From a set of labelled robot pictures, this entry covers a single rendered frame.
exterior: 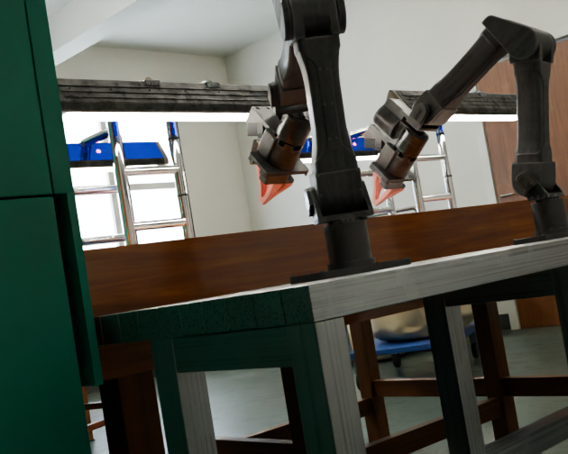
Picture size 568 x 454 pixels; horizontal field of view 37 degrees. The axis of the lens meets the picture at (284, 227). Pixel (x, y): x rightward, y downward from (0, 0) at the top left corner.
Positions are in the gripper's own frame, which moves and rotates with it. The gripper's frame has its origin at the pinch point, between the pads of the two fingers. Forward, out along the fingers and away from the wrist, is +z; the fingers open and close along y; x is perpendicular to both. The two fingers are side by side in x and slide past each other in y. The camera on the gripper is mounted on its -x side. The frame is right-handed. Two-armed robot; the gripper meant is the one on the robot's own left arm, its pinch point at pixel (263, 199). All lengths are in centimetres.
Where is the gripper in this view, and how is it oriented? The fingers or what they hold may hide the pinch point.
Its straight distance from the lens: 162.9
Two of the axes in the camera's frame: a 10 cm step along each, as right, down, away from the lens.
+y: -7.8, 0.9, -6.2
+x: 5.1, 6.5, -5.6
